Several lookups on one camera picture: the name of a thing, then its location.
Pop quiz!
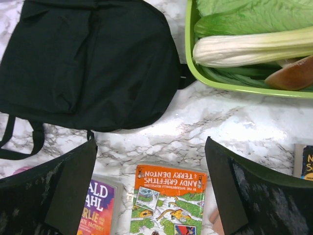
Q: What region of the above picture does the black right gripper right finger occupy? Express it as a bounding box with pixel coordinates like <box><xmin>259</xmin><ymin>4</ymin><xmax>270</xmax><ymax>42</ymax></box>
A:
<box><xmin>205</xmin><ymin>137</ymin><xmax>313</xmax><ymax>235</ymax></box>

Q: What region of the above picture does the Roald Dahl Charlie book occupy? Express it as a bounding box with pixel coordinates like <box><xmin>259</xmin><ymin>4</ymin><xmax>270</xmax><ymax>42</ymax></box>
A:
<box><xmin>77</xmin><ymin>174</ymin><xmax>123</xmax><ymax>235</ymax></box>

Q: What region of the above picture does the white-stemmed cabbage stalk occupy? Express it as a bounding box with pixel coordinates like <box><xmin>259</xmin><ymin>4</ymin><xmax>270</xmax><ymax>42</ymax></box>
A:
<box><xmin>193</xmin><ymin>27</ymin><xmax>313</xmax><ymax>68</ymax></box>

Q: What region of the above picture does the orange treehouse book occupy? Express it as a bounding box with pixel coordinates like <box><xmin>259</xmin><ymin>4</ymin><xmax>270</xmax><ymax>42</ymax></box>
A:
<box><xmin>130</xmin><ymin>163</ymin><xmax>207</xmax><ymax>235</ymax></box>

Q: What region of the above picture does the green plastic vegetable tray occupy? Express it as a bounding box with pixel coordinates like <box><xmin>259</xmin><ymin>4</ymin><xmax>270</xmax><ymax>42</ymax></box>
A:
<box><xmin>184</xmin><ymin>0</ymin><xmax>313</xmax><ymax>99</ymax></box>

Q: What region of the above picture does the green lettuce leaf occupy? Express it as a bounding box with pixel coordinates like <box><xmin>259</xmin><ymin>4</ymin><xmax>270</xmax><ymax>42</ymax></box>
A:
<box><xmin>194</xmin><ymin>0</ymin><xmax>313</xmax><ymax>37</ymax></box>

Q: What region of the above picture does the black student backpack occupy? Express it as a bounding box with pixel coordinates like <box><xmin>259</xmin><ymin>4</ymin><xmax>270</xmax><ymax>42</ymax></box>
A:
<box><xmin>0</xmin><ymin>0</ymin><xmax>195</xmax><ymax>155</ymax></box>

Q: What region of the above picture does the dark blue treehouse book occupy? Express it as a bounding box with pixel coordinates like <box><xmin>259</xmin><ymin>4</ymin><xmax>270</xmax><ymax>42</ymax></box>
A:
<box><xmin>293</xmin><ymin>144</ymin><xmax>313</xmax><ymax>181</ymax></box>

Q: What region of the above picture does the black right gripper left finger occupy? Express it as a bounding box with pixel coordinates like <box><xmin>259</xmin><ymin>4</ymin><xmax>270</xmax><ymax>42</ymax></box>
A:
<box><xmin>0</xmin><ymin>140</ymin><xmax>97</xmax><ymax>235</ymax></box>

